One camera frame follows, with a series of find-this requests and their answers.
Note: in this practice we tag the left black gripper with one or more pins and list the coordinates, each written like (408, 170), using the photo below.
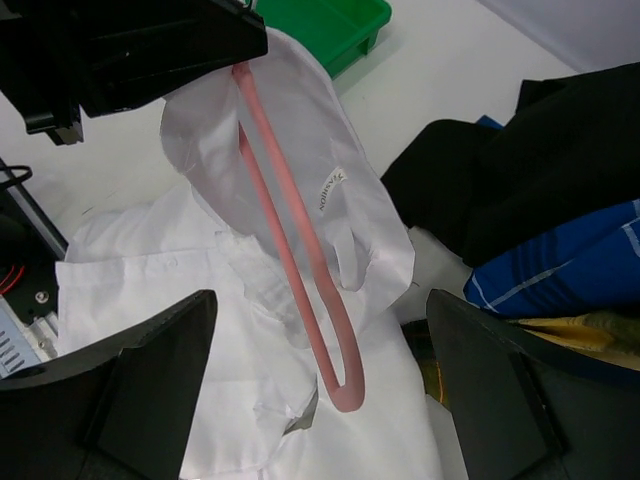
(59, 57)

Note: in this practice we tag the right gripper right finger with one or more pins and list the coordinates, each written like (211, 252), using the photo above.
(525, 408)

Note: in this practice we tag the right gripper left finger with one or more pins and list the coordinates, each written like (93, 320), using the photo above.
(120, 408)

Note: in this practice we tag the white shirt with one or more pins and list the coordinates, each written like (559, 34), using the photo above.
(263, 410)

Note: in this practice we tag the yellow plaid shirt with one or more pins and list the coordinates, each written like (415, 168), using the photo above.
(605, 335)

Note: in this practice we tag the blue plaid shirt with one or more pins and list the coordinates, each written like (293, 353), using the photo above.
(550, 260)

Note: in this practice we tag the black shirt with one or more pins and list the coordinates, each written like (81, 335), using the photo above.
(430, 182)

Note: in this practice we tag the green plastic tray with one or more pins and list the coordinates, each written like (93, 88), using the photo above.
(336, 32)

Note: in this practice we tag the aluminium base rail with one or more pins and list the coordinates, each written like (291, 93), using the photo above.
(31, 246)

